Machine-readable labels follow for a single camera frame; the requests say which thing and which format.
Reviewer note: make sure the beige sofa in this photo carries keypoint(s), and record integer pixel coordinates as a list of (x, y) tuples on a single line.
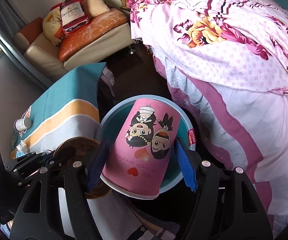
[(44, 55)]

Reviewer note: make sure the striped teal orange tablecloth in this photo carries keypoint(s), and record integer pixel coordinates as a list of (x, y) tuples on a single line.
[(66, 100)]

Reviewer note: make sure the beige pillow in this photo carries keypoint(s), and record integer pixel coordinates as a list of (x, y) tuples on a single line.
[(96, 5)]

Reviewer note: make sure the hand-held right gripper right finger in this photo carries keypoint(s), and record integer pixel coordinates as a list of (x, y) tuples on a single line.
[(185, 170)]

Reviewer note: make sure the floral pink blanket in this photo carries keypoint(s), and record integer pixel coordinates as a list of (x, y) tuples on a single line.
[(209, 30)]

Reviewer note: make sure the grey curtain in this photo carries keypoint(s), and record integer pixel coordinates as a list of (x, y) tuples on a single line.
[(1, 12)]

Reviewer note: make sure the white yogurt cup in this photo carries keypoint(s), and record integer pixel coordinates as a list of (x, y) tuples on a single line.
[(21, 125)]

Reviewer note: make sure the orange seat cushion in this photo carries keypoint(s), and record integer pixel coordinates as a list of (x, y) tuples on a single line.
[(89, 35)]

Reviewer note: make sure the plaid cloth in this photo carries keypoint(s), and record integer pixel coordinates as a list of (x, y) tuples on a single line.
[(107, 80)]

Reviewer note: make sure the cream printed pillow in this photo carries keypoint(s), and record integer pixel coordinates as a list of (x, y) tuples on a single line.
[(50, 26)]

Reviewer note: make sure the pink bed sheet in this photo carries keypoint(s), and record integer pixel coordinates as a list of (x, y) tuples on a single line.
[(246, 130)]

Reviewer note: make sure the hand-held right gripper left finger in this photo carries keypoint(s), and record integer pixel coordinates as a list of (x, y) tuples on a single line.
[(97, 166)]

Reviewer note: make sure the pink cartoon paper cup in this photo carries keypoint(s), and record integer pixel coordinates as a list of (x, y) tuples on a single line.
[(139, 155)]

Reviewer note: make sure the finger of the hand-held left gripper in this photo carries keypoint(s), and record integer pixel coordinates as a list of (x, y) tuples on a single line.
[(35, 158), (21, 176)]

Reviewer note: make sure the blue plastic bin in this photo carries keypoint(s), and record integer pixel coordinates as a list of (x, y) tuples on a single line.
[(115, 122)]

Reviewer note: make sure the dark star-print cloth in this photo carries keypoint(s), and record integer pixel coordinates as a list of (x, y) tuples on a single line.
[(159, 231)]

